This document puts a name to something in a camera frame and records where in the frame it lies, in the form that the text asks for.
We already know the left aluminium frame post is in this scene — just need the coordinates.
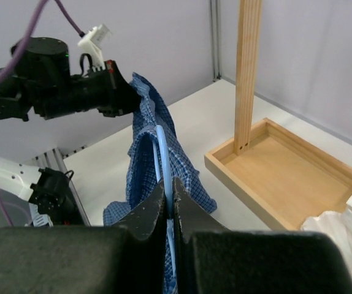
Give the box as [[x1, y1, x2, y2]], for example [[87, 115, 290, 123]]
[[209, 0, 222, 81]]

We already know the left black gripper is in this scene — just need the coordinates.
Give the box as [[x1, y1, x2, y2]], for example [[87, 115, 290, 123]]
[[68, 59, 141, 118]]

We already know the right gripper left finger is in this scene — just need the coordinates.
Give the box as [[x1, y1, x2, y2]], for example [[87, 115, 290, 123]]
[[0, 183, 167, 293]]

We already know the blue wire hanger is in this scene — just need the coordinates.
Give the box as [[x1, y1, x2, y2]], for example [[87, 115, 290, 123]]
[[152, 125, 176, 293]]

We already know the wooden clothes rack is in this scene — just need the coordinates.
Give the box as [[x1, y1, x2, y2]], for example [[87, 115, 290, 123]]
[[204, 1, 352, 230]]

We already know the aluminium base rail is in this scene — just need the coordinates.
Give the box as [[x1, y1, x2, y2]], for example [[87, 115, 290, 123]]
[[29, 148, 90, 227]]

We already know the blue checked shirt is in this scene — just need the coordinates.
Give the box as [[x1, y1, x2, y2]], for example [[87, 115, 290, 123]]
[[103, 73, 217, 293]]

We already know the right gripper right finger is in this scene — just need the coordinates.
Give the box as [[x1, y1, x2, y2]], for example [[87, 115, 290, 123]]
[[173, 178, 352, 293]]

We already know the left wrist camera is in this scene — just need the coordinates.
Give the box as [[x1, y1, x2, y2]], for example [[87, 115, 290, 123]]
[[77, 24, 113, 73]]

